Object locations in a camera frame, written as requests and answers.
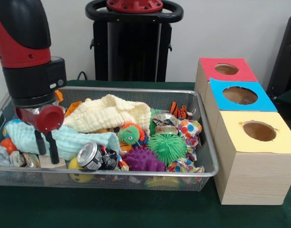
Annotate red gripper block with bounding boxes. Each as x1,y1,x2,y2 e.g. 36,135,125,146
15,105,65,165

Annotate orange striped tiger plush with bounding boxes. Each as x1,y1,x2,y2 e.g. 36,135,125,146
168,101,196,120

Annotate clear mesh bin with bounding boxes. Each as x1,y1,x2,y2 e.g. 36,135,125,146
0,85,220,192

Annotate wooden box with three holes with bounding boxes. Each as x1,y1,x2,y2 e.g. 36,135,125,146
194,57,291,206

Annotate mint green cloth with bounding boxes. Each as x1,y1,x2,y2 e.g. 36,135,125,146
5,123,120,160

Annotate crushed black can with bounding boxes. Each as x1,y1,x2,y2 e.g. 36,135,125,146
76,141,120,171

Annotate cream cloth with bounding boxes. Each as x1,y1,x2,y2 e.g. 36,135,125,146
63,94,151,133

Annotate green and orange puffer toy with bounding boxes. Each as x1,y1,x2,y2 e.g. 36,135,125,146
118,123,150,146

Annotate purple spiky rubber ball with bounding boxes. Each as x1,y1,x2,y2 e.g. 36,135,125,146
122,146,165,172

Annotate green spiky rubber ball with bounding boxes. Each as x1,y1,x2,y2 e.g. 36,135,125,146
149,133,188,165

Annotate black standing panel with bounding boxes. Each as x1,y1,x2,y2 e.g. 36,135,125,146
266,15,291,100

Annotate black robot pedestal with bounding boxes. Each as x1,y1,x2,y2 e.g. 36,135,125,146
85,0,184,83

